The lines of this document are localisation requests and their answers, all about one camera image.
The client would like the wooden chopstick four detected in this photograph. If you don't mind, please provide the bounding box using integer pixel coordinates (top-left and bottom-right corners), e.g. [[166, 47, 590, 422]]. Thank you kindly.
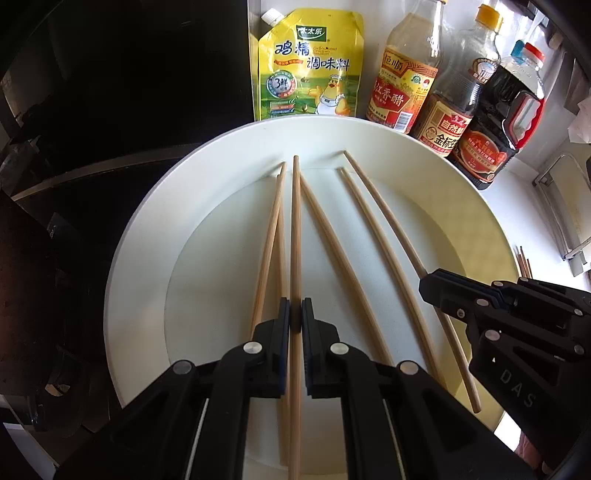
[[338, 167, 447, 388]]

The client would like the wooden chopstick eight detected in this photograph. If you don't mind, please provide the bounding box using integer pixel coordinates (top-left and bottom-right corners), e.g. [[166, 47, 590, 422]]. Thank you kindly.
[[519, 246, 533, 279]]

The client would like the wooden chopstick five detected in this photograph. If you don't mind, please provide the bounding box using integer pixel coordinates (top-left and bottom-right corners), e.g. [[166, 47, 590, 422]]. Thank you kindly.
[[287, 155, 304, 480]]

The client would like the wooden chopstick six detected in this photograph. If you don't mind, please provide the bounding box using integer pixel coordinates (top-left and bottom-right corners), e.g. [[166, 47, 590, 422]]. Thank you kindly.
[[344, 150, 482, 413]]

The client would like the wooden chopstick two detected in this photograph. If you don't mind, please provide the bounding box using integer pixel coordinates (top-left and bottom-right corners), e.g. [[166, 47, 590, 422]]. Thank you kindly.
[[300, 176, 394, 366]]

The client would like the wooden chopstick one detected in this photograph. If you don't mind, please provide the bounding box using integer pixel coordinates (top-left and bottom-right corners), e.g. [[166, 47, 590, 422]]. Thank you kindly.
[[273, 196, 290, 467]]

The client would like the wooden chopstick three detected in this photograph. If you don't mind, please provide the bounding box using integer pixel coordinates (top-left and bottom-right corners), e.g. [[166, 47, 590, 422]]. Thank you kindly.
[[250, 163, 287, 336]]

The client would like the person's right hand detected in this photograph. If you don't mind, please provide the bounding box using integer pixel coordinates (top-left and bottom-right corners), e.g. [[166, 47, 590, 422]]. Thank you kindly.
[[515, 432, 553, 476]]

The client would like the white round tray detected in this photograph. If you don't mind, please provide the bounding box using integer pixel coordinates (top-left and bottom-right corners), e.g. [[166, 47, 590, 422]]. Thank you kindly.
[[103, 115, 521, 480]]

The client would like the metal cutting board rack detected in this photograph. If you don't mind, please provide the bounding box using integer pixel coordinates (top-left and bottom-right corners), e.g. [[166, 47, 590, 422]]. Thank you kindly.
[[532, 152, 590, 276]]

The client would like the hanging crumpled cloth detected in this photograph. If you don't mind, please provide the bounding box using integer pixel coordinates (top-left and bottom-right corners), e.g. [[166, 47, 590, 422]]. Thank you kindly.
[[568, 97, 591, 144]]

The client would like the yellow-cap soy sauce bottle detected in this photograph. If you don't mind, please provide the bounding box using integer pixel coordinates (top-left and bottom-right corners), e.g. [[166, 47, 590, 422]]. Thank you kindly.
[[411, 4, 503, 157]]

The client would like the black gas stove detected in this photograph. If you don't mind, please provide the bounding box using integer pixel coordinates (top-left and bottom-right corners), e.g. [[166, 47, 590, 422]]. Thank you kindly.
[[0, 151, 139, 480]]

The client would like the yellow-cap vinegar bottle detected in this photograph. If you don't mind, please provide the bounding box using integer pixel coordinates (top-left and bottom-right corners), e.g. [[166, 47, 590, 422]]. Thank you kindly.
[[367, 0, 446, 134]]

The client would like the yellow seasoning pouch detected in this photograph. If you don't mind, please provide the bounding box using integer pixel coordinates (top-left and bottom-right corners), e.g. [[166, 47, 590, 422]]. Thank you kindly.
[[256, 8, 363, 120]]

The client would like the large red-handle soy bottle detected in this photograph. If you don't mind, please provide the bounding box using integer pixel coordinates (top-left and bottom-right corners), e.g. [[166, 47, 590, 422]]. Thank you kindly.
[[448, 41, 546, 190]]

